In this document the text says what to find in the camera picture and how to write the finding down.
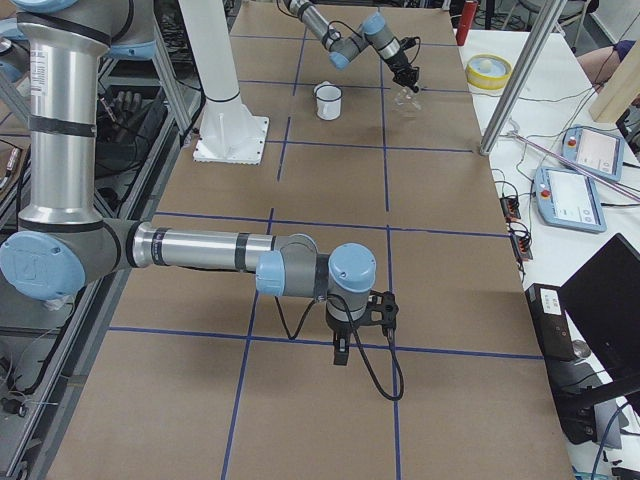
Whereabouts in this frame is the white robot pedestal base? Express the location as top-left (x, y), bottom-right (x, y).
top-left (179, 0), bottom-right (269, 165)

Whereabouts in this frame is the orange black connector block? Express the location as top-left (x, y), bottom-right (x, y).
top-left (500, 196), bottom-right (521, 222)

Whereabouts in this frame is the yellow tape roll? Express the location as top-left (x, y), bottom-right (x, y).
top-left (465, 54), bottom-right (513, 91)

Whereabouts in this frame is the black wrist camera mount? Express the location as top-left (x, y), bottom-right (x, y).
top-left (356, 290), bottom-right (399, 340)
top-left (399, 36), bottom-right (421, 51)

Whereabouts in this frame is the clear glass funnel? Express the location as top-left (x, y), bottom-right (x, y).
top-left (392, 87), bottom-right (422, 118)

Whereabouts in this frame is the seated person black shirt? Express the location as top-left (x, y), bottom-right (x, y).
top-left (576, 40), bottom-right (636, 88)

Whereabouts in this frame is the black laptop monitor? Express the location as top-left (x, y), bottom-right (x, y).
top-left (559, 233), bottom-right (639, 379)

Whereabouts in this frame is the blue teach pendant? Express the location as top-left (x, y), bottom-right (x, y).
top-left (562, 125), bottom-right (624, 182)
top-left (533, 167), bottom-right (607, 233)

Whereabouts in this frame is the aluminium frame post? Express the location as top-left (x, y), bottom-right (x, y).
top-left (479, 0), bottom-right (567, 156)

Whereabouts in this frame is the far blue teach pendant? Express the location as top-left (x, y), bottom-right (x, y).
top-left (562, 125), bottom-right (624, 182)

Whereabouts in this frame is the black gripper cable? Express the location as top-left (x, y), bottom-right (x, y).
top-left (273, 292), bottom-right (405, 401)

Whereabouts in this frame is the red cylinder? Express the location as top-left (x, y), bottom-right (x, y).
top-left (456, 0), bottom-right (478, 46)

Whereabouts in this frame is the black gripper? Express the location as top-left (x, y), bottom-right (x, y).
top-left (325, 312), bottom-right (365, 366)
top-left (384, 53), bottom-right (420, 93)

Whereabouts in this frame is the near blue teach pendant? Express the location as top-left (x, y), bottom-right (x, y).
top-left (533, 167), bottom-right (607, 233)

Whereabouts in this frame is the black box device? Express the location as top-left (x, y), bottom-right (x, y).
top-left (525, 283), bottom-right (575, 362)

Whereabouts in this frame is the white enamel cup blue rim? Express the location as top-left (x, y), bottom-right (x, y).
top-left (313, 81), bottom-right (343, 121)

